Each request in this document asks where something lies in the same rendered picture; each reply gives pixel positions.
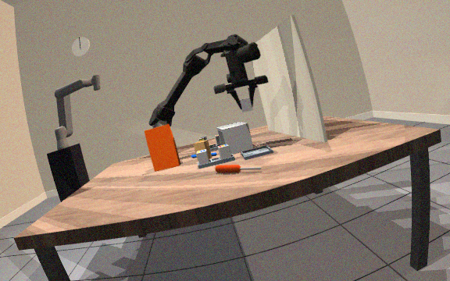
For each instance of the orange-handled screwdriver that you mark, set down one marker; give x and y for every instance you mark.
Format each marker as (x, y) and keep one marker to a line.
(231, 168)

